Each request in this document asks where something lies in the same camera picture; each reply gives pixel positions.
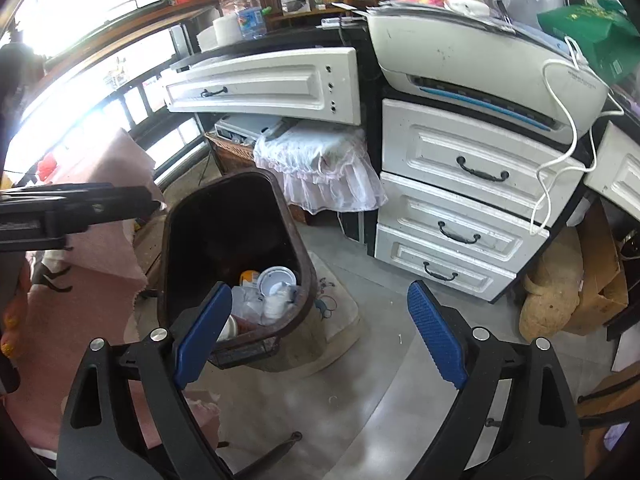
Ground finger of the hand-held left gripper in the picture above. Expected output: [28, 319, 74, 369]
[65, 185, 163, 236]

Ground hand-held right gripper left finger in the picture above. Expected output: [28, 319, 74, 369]
[55, 281, 233, 480]

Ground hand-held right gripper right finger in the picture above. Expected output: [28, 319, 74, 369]
[406, 280, 586, 480]

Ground dark brown trash bin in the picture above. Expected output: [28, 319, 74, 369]
[157, 170, 318, 373]

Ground white paper cup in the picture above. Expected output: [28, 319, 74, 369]
[215, 312, 238, 343]

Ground red cup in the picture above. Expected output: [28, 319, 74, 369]
[37, 155, 61, 181]

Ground pink polka-dot tablecloth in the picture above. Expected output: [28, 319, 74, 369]
[10, 127, 221, 461]

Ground white low drawer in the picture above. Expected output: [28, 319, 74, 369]
[375, 225, 518, 301]

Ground white round plastic lid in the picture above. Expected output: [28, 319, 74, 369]
[257, 266, 298, 301]

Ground beige plush toy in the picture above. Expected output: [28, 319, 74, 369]
[519, 242, 586, 341]

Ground white middle drawer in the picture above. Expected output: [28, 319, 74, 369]
[377, 172, 551, 261]

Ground wicker basket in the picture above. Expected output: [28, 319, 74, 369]
[205, 132, 261, 176]

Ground dark wooden window railing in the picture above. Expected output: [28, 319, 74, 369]
[45, 0, 221, 126]

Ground open cardboard box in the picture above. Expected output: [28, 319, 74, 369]
[565, 202, 630, 336]

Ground white drawer under printer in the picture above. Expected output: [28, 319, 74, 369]
[381, 99, 591, 221]

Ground white lace cloth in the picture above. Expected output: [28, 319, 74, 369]
[254, 122, 388, 216]

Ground white tissue roll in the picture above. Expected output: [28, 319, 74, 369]
[197, 12, 243, 53]

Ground plastic water bottle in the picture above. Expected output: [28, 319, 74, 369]
[234, 0, 267, 41]

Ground white side drawer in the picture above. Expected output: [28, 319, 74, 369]
[582, 120, 640, 208]

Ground white printer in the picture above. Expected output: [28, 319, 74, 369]
[367, 10, 613, 146]

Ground white round device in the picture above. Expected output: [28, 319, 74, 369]
[445, 0, 496, 18]

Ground green paper bag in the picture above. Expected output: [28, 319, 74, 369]
[537, 0, 640, 86]

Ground white cable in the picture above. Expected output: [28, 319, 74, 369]
[530, 35, 626, 236]

